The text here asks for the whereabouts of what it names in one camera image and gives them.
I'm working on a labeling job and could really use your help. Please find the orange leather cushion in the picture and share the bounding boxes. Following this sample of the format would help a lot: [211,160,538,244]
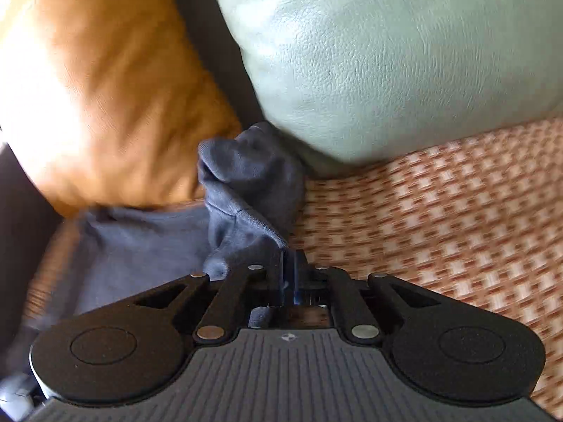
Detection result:
[0,0,246,221]

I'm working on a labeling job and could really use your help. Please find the woven rattan sofa mat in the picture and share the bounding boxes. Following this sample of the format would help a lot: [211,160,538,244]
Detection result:
[20,116,563,419]

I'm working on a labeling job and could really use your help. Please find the dark grey shirt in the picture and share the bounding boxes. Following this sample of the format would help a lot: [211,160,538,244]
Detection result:
[9,121,309,363]

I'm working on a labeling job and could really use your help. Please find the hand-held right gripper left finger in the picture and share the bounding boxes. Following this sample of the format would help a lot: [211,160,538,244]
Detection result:
[131,250,293,344]

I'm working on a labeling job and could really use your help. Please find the pale green leather cushion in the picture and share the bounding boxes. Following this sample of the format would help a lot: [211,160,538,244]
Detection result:
[197,0,563,182]

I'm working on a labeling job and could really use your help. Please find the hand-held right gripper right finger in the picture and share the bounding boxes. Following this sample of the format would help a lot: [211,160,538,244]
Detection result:
[292,250,444,345]

